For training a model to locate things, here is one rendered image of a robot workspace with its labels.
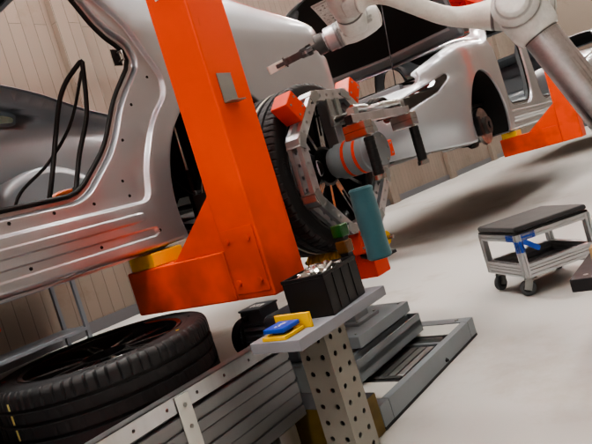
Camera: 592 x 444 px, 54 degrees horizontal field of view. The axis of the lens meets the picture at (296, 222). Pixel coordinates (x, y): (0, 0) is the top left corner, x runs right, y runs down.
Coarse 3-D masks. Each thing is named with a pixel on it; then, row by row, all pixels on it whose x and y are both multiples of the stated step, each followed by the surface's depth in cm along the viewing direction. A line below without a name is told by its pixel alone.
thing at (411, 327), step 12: (396, 324) 234; (408, 324) 231; (420, 324) 238; (384, 336) 226; (396, 336) 223; (408, 336) 229; (360, 348) 215; (372, 348) 218; (384, 348) 215; (396, 348) 221; (348, 360) 206; (360, 360) 203; (372, 360) 208; (384, 360) 214; (360, 372) 201; (372, 372) 206
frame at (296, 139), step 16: (304, 96) 209; (320, 96) 212; (336, 96) 220; (304, 128) 201; (288, 144) 200; (304, 144) 198; (304, 160) 197; (304, 176) 202; (304, 192) 201; (320, 192) 200; (384, 192) 233; (320, 208) 201; (336, 208) 206; (384, 208) 231; (336, 224) 211; (352, 224) 211
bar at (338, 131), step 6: (324, 102) 216; (318, 108) 218; (324, 108) 217; (324, 114) 217; (336, 114) 218; (324, 120) 218; (324, 126) 219; (330, 126) 217; (336, 126) 217; (330, 132) 218; (336, 132) 216; (342, 132) 219; (330, 138) 218; (336, 138) 217; (342, 138) 218; (330, 144) 219
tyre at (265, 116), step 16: (272, 96) 217; (272, 128) 202; (272, 144) 200; (272, 160) 200; (288, 176) 202; (368, 176) 243; (288, 192) 201; (288, 208) 201; (304, 208) 206; (304, 224) 204; (320, 224) 211; (304, 240) 212; (320, 240) 210; (336, 240) 216; (304, 256) 230
